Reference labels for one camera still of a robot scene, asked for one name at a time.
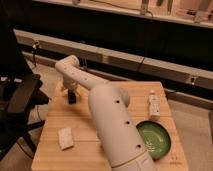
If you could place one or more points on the black chair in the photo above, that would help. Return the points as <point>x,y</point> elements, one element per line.
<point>19,93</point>

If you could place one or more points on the green bowl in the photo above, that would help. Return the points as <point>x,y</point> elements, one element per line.
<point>155,137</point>

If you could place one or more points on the wooden board table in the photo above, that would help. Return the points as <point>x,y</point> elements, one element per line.
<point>87,153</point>

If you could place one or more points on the white glue bottle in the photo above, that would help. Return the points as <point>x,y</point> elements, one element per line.
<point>154,110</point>

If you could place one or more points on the white sponge block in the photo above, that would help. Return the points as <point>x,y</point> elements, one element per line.
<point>65,138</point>

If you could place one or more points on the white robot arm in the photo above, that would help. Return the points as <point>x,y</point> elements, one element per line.
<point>121,141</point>

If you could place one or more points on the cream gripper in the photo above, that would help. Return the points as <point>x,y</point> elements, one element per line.
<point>70,86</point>

